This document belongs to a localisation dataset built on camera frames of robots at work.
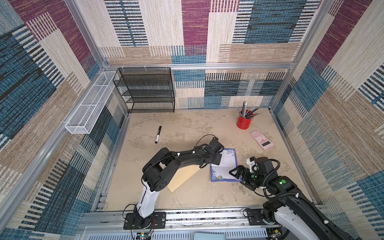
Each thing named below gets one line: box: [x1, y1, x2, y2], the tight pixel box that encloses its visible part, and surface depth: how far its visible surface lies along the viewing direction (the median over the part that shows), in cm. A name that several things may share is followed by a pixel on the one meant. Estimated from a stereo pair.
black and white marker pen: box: [155, 125, 162, 144], surface depth 107 cm
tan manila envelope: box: [166, 164, 201, 193], surface depth 88 cm
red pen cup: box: [236, 109, 254, 130], surface depth 107 cm
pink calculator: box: [250, 130, 275, 150], surface depth 104 cm
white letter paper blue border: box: [210, 148, 242, 183], surface depth 94 cm
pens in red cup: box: [237, 100, 261, 120], surface depth 107 cm
